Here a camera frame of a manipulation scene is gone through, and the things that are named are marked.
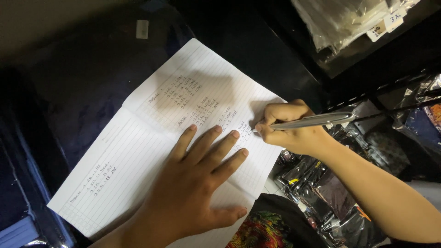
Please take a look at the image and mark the person's right hand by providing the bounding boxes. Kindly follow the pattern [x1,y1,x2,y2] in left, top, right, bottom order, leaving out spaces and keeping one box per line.
[254,99,333,157]

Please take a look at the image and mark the person's left hand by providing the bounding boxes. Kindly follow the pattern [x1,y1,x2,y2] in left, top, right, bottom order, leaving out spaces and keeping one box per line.
[138,124,249,239]

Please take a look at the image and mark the silver metal pen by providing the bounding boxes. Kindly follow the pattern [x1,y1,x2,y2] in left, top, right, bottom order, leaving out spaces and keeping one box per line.
[252,112,357,132]

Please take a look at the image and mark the white lined notebook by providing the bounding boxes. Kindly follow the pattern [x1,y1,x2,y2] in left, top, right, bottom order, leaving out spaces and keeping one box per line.
[46,38,287,248]

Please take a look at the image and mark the heap of plastic-wrapped dark garments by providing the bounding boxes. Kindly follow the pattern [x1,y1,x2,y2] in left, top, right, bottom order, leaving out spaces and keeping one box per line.
[269,72,441,248]

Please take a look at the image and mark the person's black printed shirt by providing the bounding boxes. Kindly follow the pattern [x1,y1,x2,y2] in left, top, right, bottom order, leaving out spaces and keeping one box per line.
[226,193,328,248]

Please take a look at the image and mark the white paper size tag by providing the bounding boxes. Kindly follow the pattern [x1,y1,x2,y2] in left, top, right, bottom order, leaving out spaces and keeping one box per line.
[383,8,408,34]
[365,21,388,43]

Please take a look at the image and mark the dark blue plastic-wrapped garment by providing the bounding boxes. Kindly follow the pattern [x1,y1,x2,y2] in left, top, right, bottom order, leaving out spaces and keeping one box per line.
[0,0,197,248]

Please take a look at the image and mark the white rectangular sticker label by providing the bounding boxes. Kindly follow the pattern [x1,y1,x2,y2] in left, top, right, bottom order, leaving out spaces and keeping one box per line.
[136,20,150,39]

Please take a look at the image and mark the light blue wrapped garment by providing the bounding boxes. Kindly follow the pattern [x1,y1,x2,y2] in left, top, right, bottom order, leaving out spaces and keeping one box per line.
[0,215,40,248]

